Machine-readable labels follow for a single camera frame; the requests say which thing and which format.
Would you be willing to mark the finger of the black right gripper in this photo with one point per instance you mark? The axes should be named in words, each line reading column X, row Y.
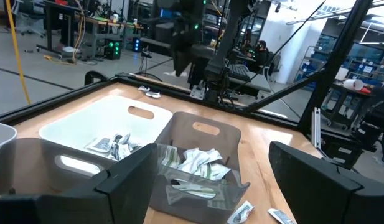
column 178, row 60
column 187, row 59

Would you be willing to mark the person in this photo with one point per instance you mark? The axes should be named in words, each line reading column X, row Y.
column 260, row 54

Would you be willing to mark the black computer green lights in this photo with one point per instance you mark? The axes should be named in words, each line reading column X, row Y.
column 113, row 49

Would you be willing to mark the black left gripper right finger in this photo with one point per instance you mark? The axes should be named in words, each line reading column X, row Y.
column 319, row 199

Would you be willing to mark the white paper roll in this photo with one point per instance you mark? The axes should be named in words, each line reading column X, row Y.
column 353, row 84

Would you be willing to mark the white packet green stripes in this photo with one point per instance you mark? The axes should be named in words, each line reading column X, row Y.
column 198, row 157
column 194, row 190
column 170, row 156

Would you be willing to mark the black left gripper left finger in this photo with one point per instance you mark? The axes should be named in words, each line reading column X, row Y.
column 86, row 208

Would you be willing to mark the white packet dark print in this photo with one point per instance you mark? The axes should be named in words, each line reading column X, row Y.
column 280, row 216
column 240, row 213
column 121, row 149
column 134, row 147
column 153, row 94
column 101, row 144
column 144, row 89

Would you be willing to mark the black workbench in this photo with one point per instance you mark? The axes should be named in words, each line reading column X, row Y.
column 95, row 23

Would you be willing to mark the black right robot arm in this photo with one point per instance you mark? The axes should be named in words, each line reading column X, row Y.
column 222, row 46

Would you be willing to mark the grey desk with keyboard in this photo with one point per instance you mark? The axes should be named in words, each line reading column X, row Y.
column 257, row 85

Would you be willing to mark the light grey plastic bin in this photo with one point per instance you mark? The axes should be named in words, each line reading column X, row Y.
column 2, row 137

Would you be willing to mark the black keyboard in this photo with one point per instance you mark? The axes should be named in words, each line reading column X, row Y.
column 238, row 72

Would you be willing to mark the white plastic bin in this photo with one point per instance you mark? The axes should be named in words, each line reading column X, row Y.
column 95, row 115

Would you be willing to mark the dark translucent plastic bin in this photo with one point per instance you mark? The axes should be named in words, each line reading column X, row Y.
column 179, row 130
column 23, row 174

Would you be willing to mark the shelf with blue bins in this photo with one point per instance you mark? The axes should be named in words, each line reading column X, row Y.
column 366, row 59

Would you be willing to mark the black equipment cart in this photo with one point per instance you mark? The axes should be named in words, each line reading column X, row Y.
column 359, row 124

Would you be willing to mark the black aluminium table frame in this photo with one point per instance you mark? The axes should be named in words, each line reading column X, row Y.
column 336, row 62

